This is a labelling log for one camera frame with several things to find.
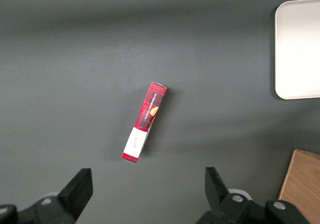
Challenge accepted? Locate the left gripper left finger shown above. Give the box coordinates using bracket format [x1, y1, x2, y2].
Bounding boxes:
[0, 168, 94, 224]

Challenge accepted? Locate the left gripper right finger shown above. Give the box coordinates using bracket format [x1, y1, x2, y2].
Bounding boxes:
[194, 167, 311, 224]

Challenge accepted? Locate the wooden drawer cabinet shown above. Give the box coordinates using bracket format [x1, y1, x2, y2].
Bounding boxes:
[277, 148, 320, 224]

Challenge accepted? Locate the red plaid cookie box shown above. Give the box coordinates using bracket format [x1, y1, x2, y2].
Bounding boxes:
[121, 81, 169, 165]

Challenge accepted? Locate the beige plastic tray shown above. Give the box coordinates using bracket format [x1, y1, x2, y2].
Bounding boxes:
[274, 0, 320, 100]

